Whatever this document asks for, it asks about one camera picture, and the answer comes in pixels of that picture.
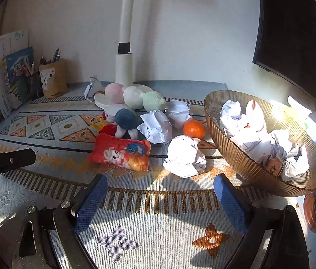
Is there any gold ribbed glass bowl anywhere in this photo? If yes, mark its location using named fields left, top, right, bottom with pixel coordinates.
left=204, top=90, right=316, bottom=197

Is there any red snack packet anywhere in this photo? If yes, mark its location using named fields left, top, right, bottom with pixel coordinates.
left=89, top=133, right=151, bottom=171

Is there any white and red plush doll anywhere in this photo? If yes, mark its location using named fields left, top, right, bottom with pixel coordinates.
left=92, top=104, right=125, bottom=138

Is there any row of upright books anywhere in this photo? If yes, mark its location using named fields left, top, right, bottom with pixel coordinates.
left=0, top=29, right=34, bottom=124

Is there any patterned woven table mat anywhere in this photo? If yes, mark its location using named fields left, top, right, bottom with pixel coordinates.
left=0, top=97, right=259, bottom=269

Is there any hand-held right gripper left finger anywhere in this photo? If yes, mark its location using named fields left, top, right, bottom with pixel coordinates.
left=12, top=173, right=108, bottom=269

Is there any black mesh pen holder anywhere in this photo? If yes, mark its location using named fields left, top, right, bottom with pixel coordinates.
left=27, top=71, right=44, bottom=100

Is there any orange paper packet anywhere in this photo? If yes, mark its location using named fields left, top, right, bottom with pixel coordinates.
left=267, top=158, right=284, bottom=178

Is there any round brown wooden object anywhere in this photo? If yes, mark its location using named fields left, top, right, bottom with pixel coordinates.
left=303, top=193, right=316, bottom=233

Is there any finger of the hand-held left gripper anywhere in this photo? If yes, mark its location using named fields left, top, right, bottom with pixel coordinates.
left=0, top=148, right=37, bottom=175

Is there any bunch of pens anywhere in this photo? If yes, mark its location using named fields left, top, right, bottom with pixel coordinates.
left=40, top=48, right=62, bottom=65

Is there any white desk lamp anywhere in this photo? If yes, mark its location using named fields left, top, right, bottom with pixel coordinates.
left=94, top=0, right=154, bottom=110

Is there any black monitor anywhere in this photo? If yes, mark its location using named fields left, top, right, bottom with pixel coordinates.
left=252, top=0, right=316, bottom=118

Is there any kraft paper pen holder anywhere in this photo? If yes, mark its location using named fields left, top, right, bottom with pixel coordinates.
left=39, top=59, right=68, bottom=98

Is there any tricolour dango plush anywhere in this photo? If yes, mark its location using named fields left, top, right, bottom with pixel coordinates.
left=104, top=82, right=167, bottom=111
left=245, top=100, right=268, bottom=133

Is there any bunch of pencils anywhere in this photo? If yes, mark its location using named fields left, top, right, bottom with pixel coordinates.
left=14, top=62, right=35, bottom=77

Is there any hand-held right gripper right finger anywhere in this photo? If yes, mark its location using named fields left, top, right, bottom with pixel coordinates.
left=213, top=173, right=310, bottom=269

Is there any blue round plush toy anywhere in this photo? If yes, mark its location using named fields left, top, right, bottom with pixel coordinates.
left=115, top=108, right=144, bottom=140

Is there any mandarin orange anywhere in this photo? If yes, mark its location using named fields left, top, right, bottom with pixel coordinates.
left=183, top=119, right=206, bottom=139

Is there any small paper ball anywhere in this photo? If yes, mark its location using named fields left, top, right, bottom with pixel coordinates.
left=270, top=130, right=293, bottom=146

